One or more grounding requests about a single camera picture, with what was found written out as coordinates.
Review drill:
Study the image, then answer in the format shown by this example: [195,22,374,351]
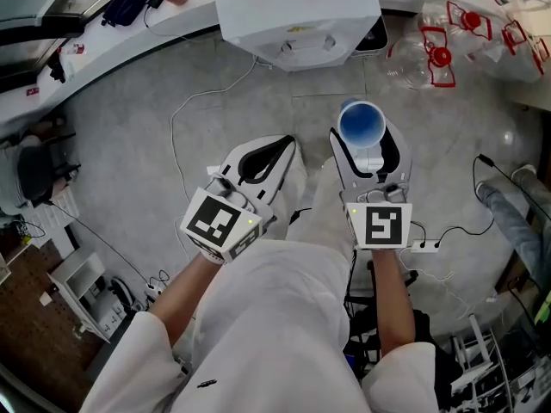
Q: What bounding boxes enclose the long white cable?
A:
[170,56,259,270]

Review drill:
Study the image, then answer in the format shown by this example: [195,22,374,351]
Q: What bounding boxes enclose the person's white trousers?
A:
[270,139,358,266]

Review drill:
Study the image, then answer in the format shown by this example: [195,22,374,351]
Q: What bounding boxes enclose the blue cup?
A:
[337,97,387,150]

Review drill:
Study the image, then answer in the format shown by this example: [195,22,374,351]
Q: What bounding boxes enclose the white water dispenser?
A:
[214,0,382,72]

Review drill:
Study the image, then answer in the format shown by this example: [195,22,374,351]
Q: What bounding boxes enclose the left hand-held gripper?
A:
[179,133,299,266]

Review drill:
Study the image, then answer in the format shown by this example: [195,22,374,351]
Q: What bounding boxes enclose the black and white appliance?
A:
[352,15,389,59]

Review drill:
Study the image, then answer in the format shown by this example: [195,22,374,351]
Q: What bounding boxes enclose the black metal stand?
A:
[344,251,431,378]

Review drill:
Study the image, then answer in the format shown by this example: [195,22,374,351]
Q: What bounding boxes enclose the person's right forearm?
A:
[369,247,417,356]

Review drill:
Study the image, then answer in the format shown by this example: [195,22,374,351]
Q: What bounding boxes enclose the person's white shirt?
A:
[79,238,440,413]

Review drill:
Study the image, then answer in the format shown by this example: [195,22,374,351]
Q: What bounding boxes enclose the green and black backpack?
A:
[533,290,551,327]

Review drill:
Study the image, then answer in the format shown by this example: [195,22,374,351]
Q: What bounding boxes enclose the black bag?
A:
[102,0,150,28]

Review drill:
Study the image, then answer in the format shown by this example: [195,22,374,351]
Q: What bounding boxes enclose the person's left forearm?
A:
[148,250,223,348]

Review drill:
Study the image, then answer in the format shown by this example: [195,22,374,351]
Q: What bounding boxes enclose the white metal rack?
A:
[449,311,517,413]

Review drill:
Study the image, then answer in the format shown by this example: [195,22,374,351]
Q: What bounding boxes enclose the white curved counter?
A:
[0,0,223,135]

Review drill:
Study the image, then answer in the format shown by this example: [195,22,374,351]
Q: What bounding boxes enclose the white drawer unit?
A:
[25,182,81,249]

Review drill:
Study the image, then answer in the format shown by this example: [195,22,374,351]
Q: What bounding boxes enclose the white shelf unit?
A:
[46,247,130,343]

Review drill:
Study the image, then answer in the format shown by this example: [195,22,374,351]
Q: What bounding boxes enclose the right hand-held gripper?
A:
[329,117,414,253]

